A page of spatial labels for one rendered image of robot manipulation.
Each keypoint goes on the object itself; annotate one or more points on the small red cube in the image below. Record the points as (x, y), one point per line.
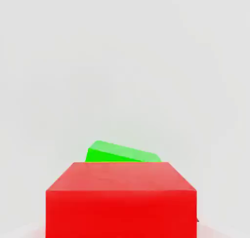
(121, 208)

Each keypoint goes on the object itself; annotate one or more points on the small green cube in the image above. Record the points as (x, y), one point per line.
(109, 154)

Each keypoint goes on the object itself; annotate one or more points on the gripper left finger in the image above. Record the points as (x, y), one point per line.
(40, 233)

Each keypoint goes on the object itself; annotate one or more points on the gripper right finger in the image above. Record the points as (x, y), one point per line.
(203, 233)

